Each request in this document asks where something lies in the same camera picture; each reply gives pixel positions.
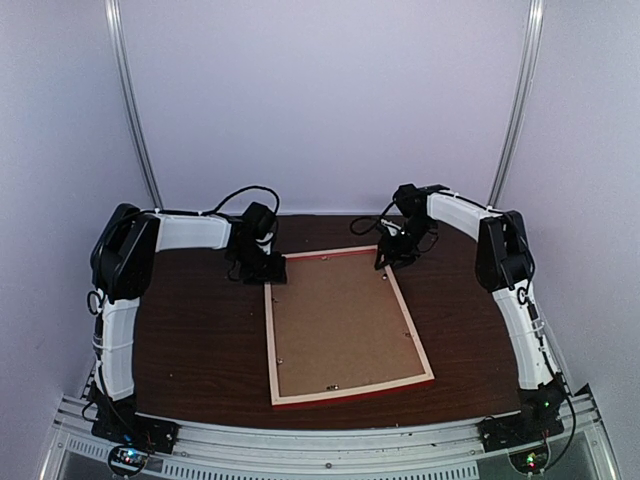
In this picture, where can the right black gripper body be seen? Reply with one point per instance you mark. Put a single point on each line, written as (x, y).
(406, 246)

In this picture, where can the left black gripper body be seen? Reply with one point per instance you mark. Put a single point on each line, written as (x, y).
(256, 266)

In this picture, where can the brown cardboard backing board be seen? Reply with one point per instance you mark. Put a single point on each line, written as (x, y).
(345, 325)

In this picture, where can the red wooden picture frame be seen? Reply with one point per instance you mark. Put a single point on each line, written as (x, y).
(350, 395)

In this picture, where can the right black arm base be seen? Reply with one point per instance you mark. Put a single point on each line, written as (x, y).
(538, 417)

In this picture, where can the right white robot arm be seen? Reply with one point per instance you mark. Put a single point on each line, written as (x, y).
(504, 265)

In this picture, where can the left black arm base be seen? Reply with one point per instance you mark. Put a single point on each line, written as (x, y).
(118, 422)

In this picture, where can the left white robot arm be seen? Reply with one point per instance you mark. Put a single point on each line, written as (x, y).
(122, 264)

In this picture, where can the left circuit board with leds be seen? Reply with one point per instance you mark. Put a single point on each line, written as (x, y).
(125, 460)

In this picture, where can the circuit board with leds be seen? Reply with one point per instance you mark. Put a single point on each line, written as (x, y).
(125, 460)
(529, 462)

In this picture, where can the right circuit board with leds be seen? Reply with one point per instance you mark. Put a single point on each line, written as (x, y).
(529, 462)

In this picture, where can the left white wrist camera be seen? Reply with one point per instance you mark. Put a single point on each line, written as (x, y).
(266, 243)

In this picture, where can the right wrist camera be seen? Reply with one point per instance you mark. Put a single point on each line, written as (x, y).
(389, 228)

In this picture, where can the front aluminium rail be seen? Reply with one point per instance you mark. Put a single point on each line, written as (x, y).
(451, 450)

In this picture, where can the left aluminium corner post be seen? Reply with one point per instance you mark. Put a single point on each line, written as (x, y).
(117, 36)

